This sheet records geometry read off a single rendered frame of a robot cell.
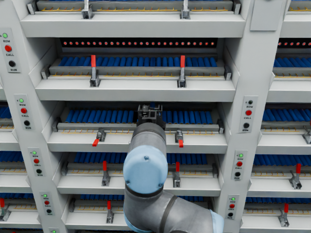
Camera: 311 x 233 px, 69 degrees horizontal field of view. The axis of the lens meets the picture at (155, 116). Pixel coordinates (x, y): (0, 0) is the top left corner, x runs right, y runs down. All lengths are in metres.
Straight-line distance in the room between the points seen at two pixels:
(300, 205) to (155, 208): 0.76
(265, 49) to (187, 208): 0.47
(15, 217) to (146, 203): 0.75
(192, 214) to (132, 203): 0.13
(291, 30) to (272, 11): 0.08
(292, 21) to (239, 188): 0.56
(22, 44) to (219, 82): 0.58
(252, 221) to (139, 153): 0.72
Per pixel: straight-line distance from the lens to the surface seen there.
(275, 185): 0.98
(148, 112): 0.64
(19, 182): 1.02
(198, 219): 0.51
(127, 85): 0.70
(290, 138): 0.90
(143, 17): 0.68
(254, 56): 0.71
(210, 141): 0.79
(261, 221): 1.09
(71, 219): 1.07
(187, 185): 0.88
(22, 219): 1.15
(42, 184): 0.96
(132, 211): 0.55
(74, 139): 0.82
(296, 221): 1.16
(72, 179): 0.95
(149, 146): 0.48
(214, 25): 0.67
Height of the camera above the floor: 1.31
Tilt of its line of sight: 24 degrees down
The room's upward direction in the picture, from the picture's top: straight up
